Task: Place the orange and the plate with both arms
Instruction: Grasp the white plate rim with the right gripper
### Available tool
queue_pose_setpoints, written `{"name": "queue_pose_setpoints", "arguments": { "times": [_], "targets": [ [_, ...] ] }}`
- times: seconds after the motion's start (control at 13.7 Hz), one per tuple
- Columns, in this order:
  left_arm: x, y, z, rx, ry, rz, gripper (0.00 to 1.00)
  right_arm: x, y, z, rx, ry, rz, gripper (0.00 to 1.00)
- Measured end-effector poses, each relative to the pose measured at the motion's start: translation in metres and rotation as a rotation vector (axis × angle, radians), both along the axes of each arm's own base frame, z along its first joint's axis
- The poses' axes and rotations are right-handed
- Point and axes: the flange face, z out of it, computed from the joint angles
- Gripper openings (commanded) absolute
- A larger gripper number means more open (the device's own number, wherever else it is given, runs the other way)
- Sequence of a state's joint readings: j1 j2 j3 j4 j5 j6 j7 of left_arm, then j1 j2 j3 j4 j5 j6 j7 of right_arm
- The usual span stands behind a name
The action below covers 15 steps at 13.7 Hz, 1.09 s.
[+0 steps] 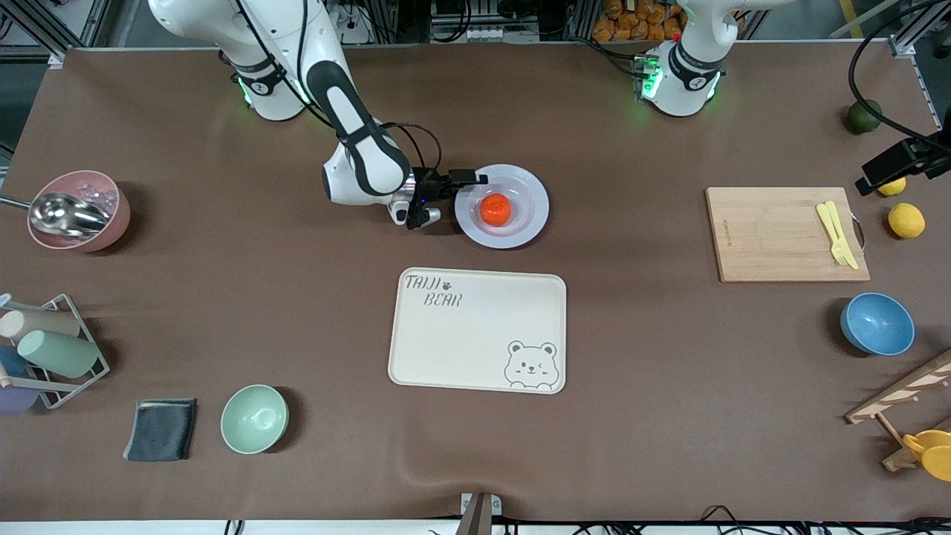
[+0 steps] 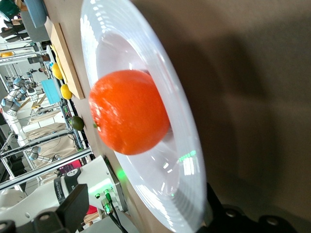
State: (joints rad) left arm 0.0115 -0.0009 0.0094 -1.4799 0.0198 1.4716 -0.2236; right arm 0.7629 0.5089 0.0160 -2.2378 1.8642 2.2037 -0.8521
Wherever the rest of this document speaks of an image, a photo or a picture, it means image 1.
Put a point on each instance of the cream bear print tray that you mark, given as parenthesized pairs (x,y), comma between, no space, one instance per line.
(475,334)

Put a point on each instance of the lilac cup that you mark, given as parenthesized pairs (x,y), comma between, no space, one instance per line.
(15,400)

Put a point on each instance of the dark green lime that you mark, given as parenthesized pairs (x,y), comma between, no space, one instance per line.
(865,119)

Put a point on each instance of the wooden dish rack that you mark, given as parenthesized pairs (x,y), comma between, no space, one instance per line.
(903,390)

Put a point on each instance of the beige cup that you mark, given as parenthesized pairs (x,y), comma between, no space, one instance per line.
(41,323)

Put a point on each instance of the yellow lemon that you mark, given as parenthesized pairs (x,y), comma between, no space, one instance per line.
(894,189)
(906,221)

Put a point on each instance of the shiny metal scoop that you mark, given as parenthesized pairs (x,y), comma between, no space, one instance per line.
(63,214)

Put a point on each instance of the bag of oranges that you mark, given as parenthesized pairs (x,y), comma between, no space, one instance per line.
(639,21)

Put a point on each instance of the yellow plastic fork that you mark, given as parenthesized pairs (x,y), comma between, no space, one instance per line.
(831,230)

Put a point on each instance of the blue cup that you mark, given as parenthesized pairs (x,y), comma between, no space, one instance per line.
(11,360)

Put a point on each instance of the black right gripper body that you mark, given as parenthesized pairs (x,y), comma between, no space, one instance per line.
(429,183)

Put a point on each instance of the wooden cutting board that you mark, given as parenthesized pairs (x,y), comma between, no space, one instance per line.
(773,238)

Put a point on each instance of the white round plate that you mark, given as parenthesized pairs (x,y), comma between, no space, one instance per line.
(524,212)

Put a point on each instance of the mint green bowl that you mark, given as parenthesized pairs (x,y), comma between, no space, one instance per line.
(254,419)

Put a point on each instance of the orange mandarin fruit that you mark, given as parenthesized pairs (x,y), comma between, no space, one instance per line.
(495,210)

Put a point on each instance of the aluminium frame profile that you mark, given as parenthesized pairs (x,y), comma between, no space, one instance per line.
(67,22)
(917,30)

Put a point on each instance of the mint green cup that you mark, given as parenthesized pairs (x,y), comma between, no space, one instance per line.
(59,353)

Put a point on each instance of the grey metal camera mount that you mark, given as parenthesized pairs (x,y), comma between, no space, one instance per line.
(478,513)

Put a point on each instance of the pink bowl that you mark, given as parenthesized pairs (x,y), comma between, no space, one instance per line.
(111,223)

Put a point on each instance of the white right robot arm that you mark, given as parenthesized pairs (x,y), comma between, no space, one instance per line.
(364,160)

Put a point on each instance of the dark grey folded cloth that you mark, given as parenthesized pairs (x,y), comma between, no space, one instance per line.
(160,429)

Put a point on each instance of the blue bowl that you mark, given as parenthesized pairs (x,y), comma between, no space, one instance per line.
(877,324)

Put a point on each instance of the yellow plastic cup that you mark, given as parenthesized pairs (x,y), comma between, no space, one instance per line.
(935,452)

